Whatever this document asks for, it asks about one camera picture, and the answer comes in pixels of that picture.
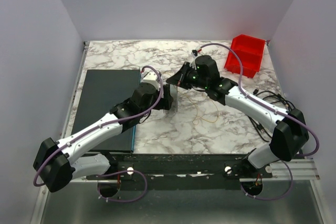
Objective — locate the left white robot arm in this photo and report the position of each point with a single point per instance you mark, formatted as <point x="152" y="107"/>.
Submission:
<point x="59" y="162"/>

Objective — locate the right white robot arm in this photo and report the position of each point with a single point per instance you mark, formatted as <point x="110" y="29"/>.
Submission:
<point x="287" y="127"/>

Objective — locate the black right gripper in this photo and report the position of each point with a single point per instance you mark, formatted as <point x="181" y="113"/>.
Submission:
<point x="184" y="74"/>

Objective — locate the dark grey flat box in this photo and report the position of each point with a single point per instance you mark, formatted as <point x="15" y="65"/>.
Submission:
<point x="101" y="91"/>

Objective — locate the red plastic bin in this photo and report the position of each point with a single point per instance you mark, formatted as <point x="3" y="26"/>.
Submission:
<point x="250" y="50"/>

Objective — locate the aluminium frame rail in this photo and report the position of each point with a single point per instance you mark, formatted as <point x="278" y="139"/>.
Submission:
<point x="301" y="167"/>

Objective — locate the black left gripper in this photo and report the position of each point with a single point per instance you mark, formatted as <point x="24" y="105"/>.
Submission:
<point x="167" y="97"/>

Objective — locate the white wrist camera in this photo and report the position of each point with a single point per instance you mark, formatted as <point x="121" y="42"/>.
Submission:
<point x="149" y="76"/>
<point x="196" y="54"/>

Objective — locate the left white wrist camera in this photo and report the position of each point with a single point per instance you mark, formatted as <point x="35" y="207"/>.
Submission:
<point x="149" y="76"/>

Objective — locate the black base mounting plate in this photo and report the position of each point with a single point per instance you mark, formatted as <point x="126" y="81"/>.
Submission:
<point x="178" y="171"/>

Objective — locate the white perforated cable spool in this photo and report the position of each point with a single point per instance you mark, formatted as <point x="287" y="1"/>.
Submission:
<point x="174" y="93"/>

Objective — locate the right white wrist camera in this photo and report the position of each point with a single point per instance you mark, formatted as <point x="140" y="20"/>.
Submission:
<point x="196" y="54"/>

